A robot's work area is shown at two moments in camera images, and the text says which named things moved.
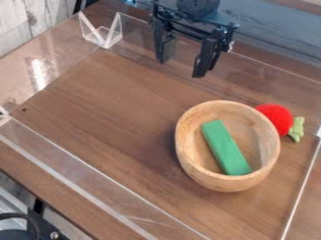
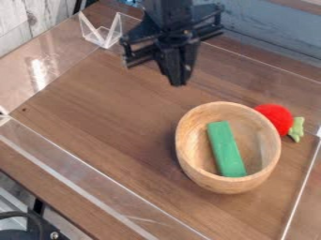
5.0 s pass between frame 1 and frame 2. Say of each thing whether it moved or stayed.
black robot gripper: moved
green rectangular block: moved
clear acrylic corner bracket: stayed
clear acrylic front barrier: stayed
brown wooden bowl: stayed
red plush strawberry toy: stayed
